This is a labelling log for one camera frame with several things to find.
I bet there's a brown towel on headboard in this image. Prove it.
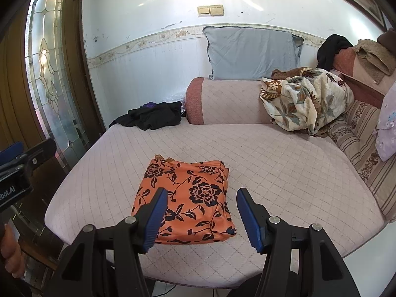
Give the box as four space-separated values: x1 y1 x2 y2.
353 39 395 84

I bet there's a black crumpled garment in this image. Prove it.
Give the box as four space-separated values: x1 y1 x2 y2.
109 101 182 131

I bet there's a cream floral blanket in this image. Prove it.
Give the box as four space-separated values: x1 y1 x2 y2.
259 67 354 135

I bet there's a grey blue pillow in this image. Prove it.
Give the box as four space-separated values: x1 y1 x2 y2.
203 26 304 80

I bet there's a pink bolster cushion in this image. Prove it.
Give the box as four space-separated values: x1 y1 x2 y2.
185 77 271 125

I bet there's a black garment on headboard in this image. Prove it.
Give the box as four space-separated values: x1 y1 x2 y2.
317 34 352 71

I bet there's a purple cloth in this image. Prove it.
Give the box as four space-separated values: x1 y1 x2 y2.
143 102 157 108

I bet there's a pink quilted bed mattress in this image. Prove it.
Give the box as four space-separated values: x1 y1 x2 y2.
44 121 385 288

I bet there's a person left hand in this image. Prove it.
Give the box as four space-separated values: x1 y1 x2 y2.
1 224 25 278

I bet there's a beige wall switch plate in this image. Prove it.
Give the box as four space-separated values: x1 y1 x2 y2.
197 5 224 16

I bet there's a stained glass wooden door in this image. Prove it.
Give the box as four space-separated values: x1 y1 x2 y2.
1 0 105 174

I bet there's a lilac embroidered pillow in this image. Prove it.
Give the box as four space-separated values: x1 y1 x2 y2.
375 83 396 162

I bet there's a striped beige cushion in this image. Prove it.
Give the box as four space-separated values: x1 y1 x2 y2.
328 100 396 222

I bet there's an orange black floral shirt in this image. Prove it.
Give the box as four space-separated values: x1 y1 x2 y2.
132 155 236 245

